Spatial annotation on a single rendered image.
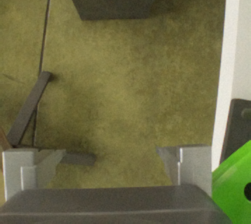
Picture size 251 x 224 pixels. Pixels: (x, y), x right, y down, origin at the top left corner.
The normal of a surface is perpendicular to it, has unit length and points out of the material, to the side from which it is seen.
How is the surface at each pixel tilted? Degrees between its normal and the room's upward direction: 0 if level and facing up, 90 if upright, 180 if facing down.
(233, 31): 90
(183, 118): 0
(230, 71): 90
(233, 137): 0
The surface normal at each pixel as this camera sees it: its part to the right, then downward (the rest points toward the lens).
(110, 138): 0.03, 0.01
